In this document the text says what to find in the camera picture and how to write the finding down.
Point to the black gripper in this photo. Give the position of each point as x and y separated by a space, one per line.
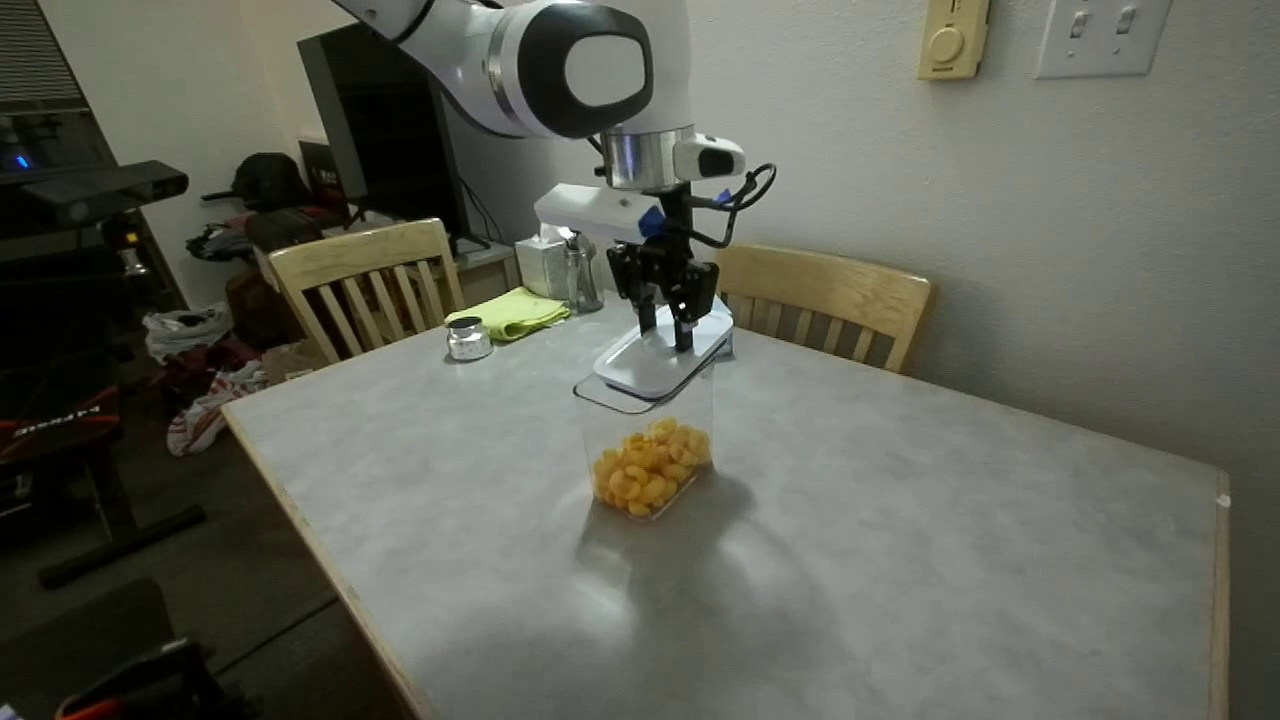
661 262

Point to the white rectangular container lid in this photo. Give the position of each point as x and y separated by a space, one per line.
654 367

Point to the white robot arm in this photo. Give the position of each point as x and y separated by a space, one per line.
466 52

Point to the clear plastic food container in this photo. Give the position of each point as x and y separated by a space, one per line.
665 420

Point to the green cloth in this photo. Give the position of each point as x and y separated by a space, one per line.
520 312

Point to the wooden chair with slats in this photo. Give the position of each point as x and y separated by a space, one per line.
360 252
827 285

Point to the black monitor screen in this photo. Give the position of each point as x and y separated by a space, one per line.
383 145

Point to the red and white clothes pile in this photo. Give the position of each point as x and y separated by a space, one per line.
214 395

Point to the black equipment stand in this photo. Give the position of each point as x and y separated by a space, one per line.
92 506

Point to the black and red bag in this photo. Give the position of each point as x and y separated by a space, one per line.
147 685

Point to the black device with blue light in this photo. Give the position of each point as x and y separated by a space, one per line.
32 141

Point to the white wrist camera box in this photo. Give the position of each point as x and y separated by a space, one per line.
585 215

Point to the white light switch plate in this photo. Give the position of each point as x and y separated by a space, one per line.
1103 38

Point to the black stereo camera bar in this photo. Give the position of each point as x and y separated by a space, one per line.
112 188

